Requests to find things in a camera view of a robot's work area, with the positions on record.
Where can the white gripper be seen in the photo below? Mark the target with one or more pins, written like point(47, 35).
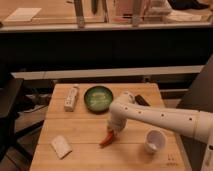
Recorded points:
point(115, 126)

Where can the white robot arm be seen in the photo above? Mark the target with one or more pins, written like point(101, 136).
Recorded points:
point(190, 123)

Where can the green ceramic bowl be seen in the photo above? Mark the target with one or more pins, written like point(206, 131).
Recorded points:
point(98, 98)

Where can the black marker object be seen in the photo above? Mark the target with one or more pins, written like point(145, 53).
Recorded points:
point(141, 101)

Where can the white paper cup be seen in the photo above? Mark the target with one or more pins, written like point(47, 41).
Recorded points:
point(155, 141)

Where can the white sponge block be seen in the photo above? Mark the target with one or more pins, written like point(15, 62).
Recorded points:
point(61, 146)

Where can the black chair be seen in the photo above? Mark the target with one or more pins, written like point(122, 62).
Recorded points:
point(9, 95)

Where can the white paper sheet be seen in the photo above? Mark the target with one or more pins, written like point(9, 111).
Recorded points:
point(22, 14)

